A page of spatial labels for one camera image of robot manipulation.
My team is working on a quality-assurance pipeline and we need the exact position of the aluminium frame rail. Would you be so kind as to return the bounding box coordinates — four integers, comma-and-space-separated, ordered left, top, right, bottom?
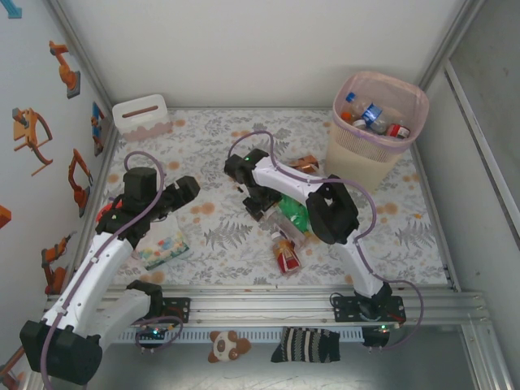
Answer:
46, 284, 487, 326

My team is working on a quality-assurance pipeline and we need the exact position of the red plastic toy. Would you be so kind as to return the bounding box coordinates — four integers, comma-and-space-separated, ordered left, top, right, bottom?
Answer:
97, 201, 123, 220

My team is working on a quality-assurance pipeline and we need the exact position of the pink plastic waste basket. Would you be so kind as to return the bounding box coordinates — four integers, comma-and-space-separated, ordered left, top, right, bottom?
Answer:
326, 71, 431, 192

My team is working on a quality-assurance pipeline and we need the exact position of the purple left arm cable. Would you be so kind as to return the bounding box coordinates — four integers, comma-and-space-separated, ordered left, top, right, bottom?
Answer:
40, 150, 184, 390

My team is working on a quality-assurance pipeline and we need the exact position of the white tissue box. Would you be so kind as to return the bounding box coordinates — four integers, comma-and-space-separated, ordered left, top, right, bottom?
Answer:
111, 93, 172, 142

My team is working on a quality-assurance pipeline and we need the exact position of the controller board with LED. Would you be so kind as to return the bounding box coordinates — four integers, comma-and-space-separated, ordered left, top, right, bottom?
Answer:
136, 323, 171, 340
363, 323, 401, 349

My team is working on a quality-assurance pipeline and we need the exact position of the orange claw wall sticker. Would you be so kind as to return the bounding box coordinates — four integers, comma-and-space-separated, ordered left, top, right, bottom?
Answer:
11, 107, 54, 176

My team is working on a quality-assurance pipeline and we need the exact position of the blue orange wall sticker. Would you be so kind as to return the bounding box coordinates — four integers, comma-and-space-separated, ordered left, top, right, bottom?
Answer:
91, 101, 109, 158

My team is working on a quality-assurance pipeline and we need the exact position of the green bottle yellow cap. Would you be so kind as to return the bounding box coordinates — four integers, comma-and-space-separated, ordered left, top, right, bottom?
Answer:
278, 194, 314, 239

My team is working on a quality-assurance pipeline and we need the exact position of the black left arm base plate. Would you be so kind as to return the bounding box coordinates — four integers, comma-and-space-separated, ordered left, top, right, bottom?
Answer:
160, 297, 192, 324

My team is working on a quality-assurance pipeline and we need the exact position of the aluminium frame post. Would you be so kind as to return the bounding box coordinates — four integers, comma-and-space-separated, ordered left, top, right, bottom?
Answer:
46, 0, 117, 123
420, 0, 488, 82

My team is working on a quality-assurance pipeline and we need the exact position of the clear bottle purple label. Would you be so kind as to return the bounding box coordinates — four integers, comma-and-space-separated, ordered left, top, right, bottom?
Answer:
266, 206, 308, 247

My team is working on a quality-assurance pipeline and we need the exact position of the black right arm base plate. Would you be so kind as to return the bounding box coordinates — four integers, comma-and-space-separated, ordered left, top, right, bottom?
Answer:
331, 295, 406, 324

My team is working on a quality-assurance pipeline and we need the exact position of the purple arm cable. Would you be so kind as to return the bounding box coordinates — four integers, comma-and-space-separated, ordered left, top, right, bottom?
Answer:
227, 130, 426, 353
40, 150, 184, 390

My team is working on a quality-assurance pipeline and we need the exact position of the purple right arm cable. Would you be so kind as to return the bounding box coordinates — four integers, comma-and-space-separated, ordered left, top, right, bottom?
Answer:
227, 130, 426, 353

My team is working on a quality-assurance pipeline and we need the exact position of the clear bottle blue label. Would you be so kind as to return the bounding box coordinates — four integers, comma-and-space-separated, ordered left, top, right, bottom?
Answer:
344, 92, 389, 135

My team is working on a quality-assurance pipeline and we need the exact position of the floral tissue packet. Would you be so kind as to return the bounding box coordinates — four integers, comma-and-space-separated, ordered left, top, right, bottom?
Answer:
136, 219, 194, 271

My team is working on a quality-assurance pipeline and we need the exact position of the brown white panda plush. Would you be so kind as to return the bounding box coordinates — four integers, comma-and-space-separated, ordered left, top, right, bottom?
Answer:
207, 329, 252, 364

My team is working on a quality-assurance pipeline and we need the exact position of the white slotted cable duct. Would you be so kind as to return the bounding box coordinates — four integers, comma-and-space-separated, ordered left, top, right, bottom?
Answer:
101, 327, 365, 343

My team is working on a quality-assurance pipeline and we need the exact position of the brown label plastic bottle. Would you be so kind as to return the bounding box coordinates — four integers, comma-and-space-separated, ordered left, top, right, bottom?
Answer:
288, 154, 320, 176

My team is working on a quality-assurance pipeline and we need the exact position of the clear bottle red white label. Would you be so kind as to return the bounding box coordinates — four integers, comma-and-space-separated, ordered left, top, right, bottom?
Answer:
385, 123, 411, 140

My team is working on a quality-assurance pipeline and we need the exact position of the black white striped sock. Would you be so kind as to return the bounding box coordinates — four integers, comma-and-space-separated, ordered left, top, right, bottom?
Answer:
270, 327, 341, 364

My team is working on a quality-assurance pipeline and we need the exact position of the pink lined waste basket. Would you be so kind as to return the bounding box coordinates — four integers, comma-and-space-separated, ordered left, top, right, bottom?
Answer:
331, 71, 431, 154

